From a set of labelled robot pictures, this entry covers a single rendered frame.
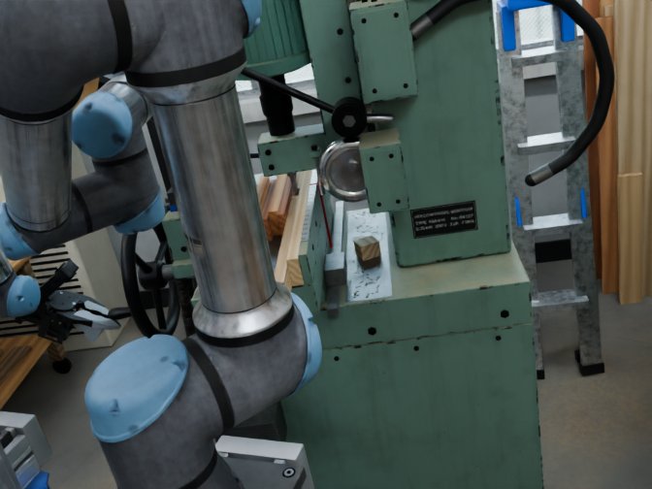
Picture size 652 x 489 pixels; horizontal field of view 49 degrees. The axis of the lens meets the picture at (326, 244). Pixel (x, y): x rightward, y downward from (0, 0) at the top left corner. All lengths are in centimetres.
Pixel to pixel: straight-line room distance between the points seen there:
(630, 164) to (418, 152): 140
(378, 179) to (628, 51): 144
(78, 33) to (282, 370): 42
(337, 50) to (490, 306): 53
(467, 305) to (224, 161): 70
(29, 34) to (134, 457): 43
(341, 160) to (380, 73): 19
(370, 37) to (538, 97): 169
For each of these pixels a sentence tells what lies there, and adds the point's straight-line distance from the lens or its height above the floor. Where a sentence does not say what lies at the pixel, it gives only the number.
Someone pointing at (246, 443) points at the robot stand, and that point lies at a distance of 108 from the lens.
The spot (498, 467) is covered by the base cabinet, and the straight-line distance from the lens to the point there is 154.
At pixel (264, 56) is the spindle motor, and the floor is 123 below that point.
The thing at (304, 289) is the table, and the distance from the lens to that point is 117.
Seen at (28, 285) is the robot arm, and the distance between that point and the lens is 143.
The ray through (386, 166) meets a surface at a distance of 119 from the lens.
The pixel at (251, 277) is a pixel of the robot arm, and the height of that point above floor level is 111.
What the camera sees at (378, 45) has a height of 124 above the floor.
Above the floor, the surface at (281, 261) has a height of 94.
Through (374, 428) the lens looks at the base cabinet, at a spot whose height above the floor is 51.
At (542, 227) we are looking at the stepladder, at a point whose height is 51.
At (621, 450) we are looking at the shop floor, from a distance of 215.
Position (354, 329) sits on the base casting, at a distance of 131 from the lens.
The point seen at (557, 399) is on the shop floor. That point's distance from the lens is 230.
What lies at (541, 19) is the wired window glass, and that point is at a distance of 280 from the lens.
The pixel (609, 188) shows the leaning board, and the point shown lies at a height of 41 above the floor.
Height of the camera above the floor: 144
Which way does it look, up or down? 25 degrees down
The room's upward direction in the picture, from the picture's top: 11 degrees counter-clockwise
